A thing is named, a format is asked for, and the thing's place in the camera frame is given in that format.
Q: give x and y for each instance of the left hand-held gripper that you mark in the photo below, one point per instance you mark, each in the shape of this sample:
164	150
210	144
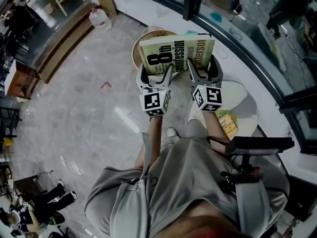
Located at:
153	101

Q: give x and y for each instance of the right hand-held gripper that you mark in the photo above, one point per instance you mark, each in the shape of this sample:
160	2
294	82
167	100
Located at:
210	98

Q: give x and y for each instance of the white petal-shaped chair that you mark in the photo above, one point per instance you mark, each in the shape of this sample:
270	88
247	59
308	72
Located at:
235	93

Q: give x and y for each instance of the pale green black-print book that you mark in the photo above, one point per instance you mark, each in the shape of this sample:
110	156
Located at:
173	48

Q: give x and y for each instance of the yellow book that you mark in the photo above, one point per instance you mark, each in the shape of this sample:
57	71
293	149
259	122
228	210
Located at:
229	128

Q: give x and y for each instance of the person's left forearm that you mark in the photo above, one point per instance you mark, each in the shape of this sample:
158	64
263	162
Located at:
156	128

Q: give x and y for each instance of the person's right forearm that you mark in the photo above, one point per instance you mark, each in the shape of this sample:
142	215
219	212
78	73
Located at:
213	125

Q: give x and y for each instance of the round beige basket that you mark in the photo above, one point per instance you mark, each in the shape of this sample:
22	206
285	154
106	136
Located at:
158	33

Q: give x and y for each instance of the person's left shoe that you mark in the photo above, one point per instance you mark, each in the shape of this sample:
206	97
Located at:
172	132

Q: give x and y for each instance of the large clear water jug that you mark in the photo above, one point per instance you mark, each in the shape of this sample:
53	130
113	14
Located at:
100	20

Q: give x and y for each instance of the black monitor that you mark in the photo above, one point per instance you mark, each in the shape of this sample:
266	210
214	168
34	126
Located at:
260	145

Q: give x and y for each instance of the wooden steps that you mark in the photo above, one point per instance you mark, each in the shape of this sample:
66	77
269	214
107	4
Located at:
57	48

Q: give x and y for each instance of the person's grey shirt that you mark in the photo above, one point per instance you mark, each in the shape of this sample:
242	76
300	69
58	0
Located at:
185	182

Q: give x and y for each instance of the small wooden stool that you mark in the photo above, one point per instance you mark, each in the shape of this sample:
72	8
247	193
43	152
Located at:
49	9

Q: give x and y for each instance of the brown wooden cabinet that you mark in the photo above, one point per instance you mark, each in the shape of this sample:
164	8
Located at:
22	80

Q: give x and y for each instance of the small brown table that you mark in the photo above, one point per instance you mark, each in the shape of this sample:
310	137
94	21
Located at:
29	185

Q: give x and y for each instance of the black window frame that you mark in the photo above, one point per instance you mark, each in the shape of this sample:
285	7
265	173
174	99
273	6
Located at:
190	1

